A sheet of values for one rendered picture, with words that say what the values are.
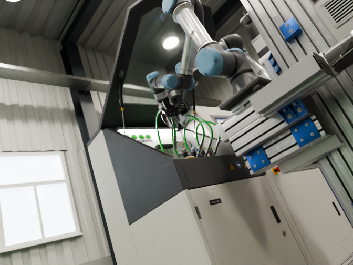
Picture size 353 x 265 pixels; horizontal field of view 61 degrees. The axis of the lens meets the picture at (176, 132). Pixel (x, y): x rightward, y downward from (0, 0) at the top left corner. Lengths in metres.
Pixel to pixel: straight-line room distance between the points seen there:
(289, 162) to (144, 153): 0.77
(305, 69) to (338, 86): 0.31
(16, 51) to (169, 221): 6.34
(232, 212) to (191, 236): 0.27
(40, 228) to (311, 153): 4.87
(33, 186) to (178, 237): 4.47
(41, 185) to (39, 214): 0.54
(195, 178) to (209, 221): 0.22
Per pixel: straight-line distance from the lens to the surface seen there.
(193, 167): 1.55
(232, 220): 1.60
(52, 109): 6.76
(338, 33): 1.38
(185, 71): 1.67
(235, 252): 1.55
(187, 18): 1.50
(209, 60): 1.30
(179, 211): 1.51
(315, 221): 2.20
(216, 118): 2.47
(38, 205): 5.70
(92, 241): 5.88
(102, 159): 2.14
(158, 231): 1.68
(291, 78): 1.10
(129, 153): 1.82
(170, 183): 1.53
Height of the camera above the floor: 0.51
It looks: 22 degrees up
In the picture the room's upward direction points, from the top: 21 degrees counter-clockwise
